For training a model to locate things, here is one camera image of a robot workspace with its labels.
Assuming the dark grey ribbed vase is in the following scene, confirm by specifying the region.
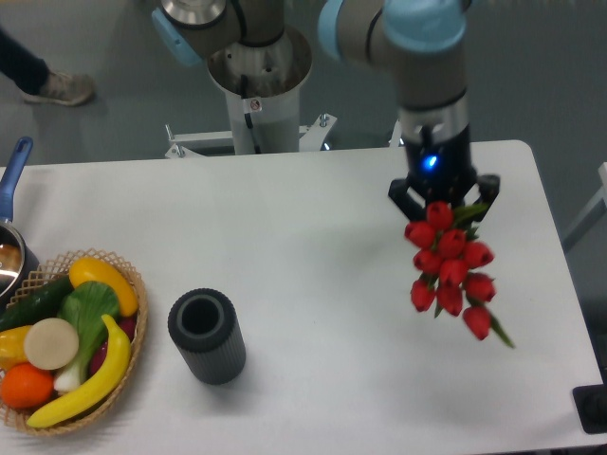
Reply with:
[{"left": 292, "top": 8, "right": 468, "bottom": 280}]
[{"left": 168, "top": 288, "right": 247, "bottom": 385}]

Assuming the blue handled saucepan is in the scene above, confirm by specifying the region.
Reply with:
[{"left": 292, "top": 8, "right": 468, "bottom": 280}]
[{"left": 1, "top": 136, "right": 39, "bottom": 312}]

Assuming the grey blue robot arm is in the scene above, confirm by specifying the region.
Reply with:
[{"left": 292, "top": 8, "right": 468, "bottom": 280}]
[{"left": 152, "top": 1, "right": 500, "bottom": 227}]

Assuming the yellow banana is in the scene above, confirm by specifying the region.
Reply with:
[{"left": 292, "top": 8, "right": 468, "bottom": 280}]
[{"left": 27, "top": 315, "right": 131, "bottom": 429}]

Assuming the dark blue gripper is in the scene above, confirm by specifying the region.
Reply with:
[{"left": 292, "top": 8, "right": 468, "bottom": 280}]
[{"left": 388, "top": 126, "right": 501, "bottom": 222}]

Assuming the orange fruit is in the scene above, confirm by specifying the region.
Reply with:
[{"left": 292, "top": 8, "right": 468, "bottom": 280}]
[{"left": 1, "top": 363, "right": 54, "bottom": 410}]

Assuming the green cucumber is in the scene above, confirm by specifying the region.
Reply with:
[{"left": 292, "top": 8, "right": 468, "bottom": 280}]
[{"left": 1, "top": 276, "right": 74, "bottom": 332}]

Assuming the yellow bell pepper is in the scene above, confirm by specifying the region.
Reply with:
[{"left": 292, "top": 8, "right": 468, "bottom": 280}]
[{"left": 0, "top": 325, "right": 31, "bottom": 372}]

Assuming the green bok choy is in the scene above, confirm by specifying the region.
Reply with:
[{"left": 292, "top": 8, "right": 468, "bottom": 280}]
[{"left": 54, "top": 281, "right": 120, "bottom": 394}]

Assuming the person's dark trouser leg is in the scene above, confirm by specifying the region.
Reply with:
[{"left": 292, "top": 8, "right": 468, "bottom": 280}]
[{"left": 1, "top": 29, "right": 50, "bottom": 96}]

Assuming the white frame at right edge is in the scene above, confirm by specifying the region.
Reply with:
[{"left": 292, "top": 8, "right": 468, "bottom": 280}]
[{"left": 561, "top": 162, "right": 606, "bottom": 254}]

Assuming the beige round disc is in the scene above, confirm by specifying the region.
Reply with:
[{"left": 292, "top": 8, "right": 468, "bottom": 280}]
[{"left": 24, "top": 318, "right": 79, "bottom": 371}]

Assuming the black device at table edge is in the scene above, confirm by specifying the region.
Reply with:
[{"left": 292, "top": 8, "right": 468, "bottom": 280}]
[{"left": 572, "top": 384, "right": 606, "bottom": 434}]

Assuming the woven wicker basket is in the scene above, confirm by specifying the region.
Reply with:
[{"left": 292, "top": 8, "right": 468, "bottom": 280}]
[{"left": 1, "top": 248, "right": 148, "bottom": 437}]

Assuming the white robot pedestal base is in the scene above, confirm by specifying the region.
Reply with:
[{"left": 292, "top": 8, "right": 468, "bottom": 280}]
[{"left": 166, "top": 27, "right": 338, "bottom": 158}]

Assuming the purple red vegetable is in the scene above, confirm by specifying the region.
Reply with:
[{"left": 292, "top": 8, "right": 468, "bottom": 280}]
[{"left": 88, "top": 316, "right": 137, "bottom": 376}]

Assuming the person's beige shoe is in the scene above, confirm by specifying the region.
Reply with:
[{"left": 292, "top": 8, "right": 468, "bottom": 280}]
[{"left": 21, "top": 71, "right": 96, "bottom": 107}]

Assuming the red tulip bouquet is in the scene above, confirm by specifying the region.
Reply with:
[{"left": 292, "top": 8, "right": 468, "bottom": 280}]
[{"left": 404, "top": 201, "right": 515, "bottom": 349}]

